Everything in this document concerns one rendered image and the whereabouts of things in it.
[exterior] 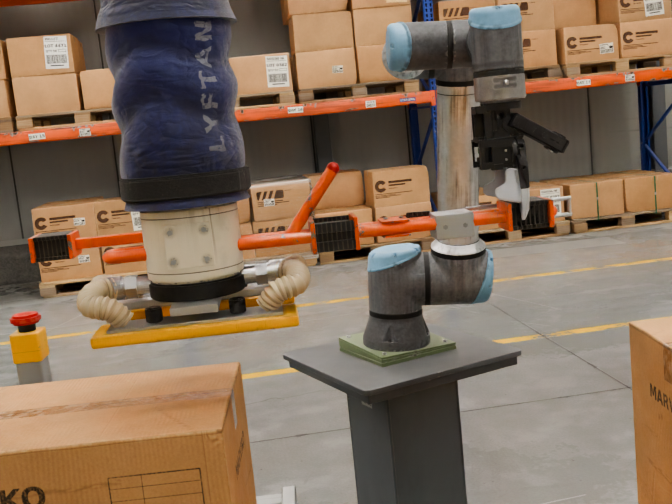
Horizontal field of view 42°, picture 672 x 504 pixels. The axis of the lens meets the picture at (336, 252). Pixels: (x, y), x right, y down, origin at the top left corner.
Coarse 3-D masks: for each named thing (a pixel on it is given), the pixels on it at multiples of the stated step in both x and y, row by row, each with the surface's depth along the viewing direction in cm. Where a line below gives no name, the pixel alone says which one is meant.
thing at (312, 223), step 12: (336, 216) 162; (348, 216) 162; (312, 228) 153; (324, 228) 152; (336, 228) 153; (348, 228) 153; (312, 240) 153; (324, 240) 154; (336, 240) 153; (348, 240) 153; (312, 252) 155
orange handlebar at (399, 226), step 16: (368, 224) 159; (384, 224) 156; (400, 224) 156; (416, 224) 156; (432, 224) 156; (480, 224) 157; (80, 240) 179; (96, 240) 179; (112, 240) 179; (128, 240) 180; (240, 240) 154; (256, 240) 154; (272, 240) 154; (288, 240) 154; (304, 240) 154; (112, 256) 152; (128, 256) 152; (144, 256) 152
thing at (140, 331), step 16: (240, 304) 147; (288, 304) 154; (144, 320) 149; (160, 320) 147; (176, 320) 147; (192, 320) 146; (208, 320) 145; (224, 320) 145; (240, 320) 145; (256, 320) 144; (272, 320) 144; (288, 320) 144; (96, 336) 143; (112, 336) 142; (128, 336) 143; (144, 336) 143; (160, 336) 143; (176, 336) 143; (192, 336) 144
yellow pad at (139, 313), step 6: (222, 300) 163; (228, 300) 163; (246, 300) 163; (252, 300) 163; (288, 300) 163; (294, 300) 164; (162, 306) 163; (168, 306) 162; (222, 306) 162; (228, 306) 162; (246, 306) 163; (252, 306) 163; (132, 312) 161; (138, 312) 161; (144, 312) 161; (162, 312) 162; (168, 312) 162; (132, 318) 161; (138, 318) 161; (144, 318) 162
